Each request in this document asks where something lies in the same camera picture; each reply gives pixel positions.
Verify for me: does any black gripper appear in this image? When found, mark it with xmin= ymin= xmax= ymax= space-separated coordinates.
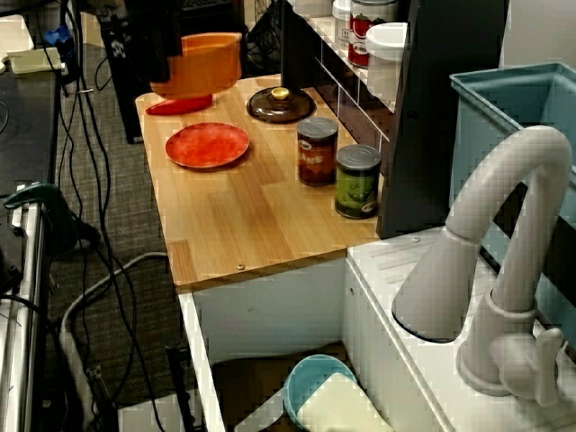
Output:
xmin=143 ymin=0 xmax=184 ymax=85

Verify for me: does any orange plastic toy pot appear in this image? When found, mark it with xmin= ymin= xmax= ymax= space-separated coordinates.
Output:
xmin=149 ymin=31 xmax=244 ymax=101

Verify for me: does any red toy chili pepper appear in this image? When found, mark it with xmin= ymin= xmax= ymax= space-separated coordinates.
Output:
xmin=145 ymin=93 xmax=212 ymax=116

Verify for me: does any black computer tower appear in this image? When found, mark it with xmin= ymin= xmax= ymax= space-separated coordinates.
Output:
xmin=99 ymin=0 xmax=247 ymax=145

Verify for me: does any black keyboard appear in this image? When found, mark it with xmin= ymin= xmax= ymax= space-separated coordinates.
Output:
xmin=179 ymin=0 xmax=233 ymax=22

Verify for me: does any red round plate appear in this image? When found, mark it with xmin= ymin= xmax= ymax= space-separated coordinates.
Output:
xmin=165 ymin=121 xmax=251 ymax=170

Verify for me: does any blue plastic object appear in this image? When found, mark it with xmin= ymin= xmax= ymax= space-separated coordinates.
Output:
xmin=44 ymin=25 xmax=76 ymax=59

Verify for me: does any pale paper notepad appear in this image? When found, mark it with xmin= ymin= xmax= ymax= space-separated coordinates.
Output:
xmin=6 ymin=47 xmax=67 ymax=76

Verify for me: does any brown lid with yellow knob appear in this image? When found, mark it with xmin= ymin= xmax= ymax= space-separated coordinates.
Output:
xmin=246 ymin=86 xmax=318 ymax=123

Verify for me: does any black desk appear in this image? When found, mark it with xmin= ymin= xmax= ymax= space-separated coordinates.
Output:
xmin=0 ymin=71 xmax=59 ymax=199

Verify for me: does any dark kitchen upright panel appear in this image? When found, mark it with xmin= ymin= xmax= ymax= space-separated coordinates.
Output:
xmin=377 ymin=0 xmax=512 ymax=239
xmin=281 ymin=0 xmax=319 ymax=98

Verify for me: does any white table board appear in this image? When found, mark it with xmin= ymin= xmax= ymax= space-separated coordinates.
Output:
xmin=0 ymin=14 xmax=35 ymax=73

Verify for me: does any green clamp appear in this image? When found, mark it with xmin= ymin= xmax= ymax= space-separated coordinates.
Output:
xmin=3 ymin=182 xmax=80 ymax=253

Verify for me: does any white tiled shelf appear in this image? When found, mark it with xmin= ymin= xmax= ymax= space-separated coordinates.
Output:
xmin=287 ymin=0 xmax=400 ymax=113

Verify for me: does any brown beans can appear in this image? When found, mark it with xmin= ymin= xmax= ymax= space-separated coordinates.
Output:
xmin=295 ymin=116 xmax=339 ymax=186

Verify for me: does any small printed white jar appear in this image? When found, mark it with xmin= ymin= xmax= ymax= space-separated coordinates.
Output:
xmin=331 ymin=0 xmax=353 ymax=50

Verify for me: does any tomato print can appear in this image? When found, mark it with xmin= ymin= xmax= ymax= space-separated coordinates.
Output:
xmin=348 ymin=0 xmax=401 ymax=68

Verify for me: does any dark tiled backsplash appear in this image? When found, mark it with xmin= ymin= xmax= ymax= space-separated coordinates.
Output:
xmin=310 ymin=26 xmax=397 ymax=181

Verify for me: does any white lidded plastic jar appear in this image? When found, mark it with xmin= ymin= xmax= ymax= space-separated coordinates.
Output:
xmin=365 ymin=21 xmax=410 ymax=91

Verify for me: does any green pickle can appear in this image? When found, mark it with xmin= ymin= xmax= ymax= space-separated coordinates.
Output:
xmin=335 ymin=143 xmax=383 ymax=221

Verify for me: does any white sink basin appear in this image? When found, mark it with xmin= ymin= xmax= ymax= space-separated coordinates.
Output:
xmin=177 ymin=224 xmax=576 ymax=432

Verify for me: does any black rod stand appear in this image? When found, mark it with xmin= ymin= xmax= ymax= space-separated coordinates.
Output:
xmin=164 ymin=341 xmax=199 ymax=432

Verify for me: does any aluminium extrusion bar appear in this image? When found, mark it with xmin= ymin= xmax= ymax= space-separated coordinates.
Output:
xmin=83 ymin=364 xmax=116 ymax=432

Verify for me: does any teal plastic bin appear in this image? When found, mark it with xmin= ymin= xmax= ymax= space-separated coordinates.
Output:
xmin=449 ymin=61 xmax=576 ymax=347

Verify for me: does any light blue bowl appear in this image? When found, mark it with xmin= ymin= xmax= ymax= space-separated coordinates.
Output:
xmin=283 ymin=354 xmax=359 ymax=428

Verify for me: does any grey toy faucet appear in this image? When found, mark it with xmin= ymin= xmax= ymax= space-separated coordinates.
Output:
xmin=391 ymin=124 xmax=575 ymax=406

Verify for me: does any black cable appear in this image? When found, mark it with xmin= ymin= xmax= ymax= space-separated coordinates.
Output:
xmin=62 ymin=0 xmax=166 ymax=432
xmin=56 ymin=0 xmax=103 ymax=244

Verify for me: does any metal frame rail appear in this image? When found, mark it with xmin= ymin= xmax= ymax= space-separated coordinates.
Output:
xmin=0 ymin=202 xmax=49 ymax=432

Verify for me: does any grey hose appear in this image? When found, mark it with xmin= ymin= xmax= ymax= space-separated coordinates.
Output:
xmin=60 ymin=250 xmax=170 ymax=432

